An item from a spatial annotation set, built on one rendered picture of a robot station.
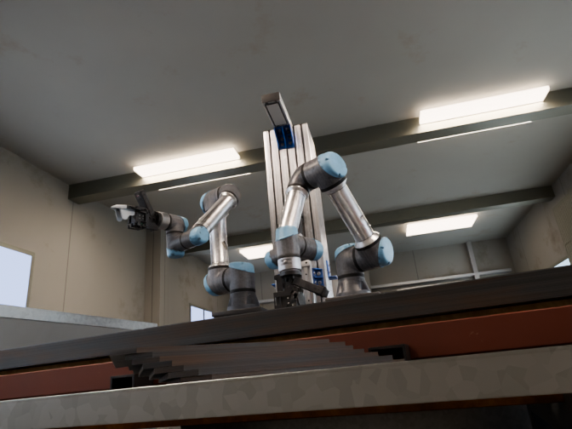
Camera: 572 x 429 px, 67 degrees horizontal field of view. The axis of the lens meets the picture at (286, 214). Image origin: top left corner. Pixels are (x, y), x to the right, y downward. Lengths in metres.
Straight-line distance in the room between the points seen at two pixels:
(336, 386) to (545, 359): 0.15
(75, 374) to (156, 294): 6.05
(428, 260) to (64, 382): 9.58
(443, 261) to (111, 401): 9.93
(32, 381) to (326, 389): 0.77
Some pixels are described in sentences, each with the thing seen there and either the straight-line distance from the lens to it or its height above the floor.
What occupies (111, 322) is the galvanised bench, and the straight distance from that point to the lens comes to 2.03.
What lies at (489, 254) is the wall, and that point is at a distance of 10.46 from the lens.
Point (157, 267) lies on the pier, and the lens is 7.08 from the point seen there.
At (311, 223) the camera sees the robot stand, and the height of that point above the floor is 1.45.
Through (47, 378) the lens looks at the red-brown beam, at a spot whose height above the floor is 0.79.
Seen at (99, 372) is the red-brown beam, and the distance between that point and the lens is 0.93.
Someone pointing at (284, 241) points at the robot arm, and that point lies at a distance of 1.40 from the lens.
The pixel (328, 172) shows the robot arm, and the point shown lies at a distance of 1.69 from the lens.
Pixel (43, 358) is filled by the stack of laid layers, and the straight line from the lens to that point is 1.03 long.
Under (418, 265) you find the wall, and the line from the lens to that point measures 10.20.
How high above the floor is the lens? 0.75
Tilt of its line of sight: 21 degrees up
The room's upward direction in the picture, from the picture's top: 5 degrees counter-clockwise
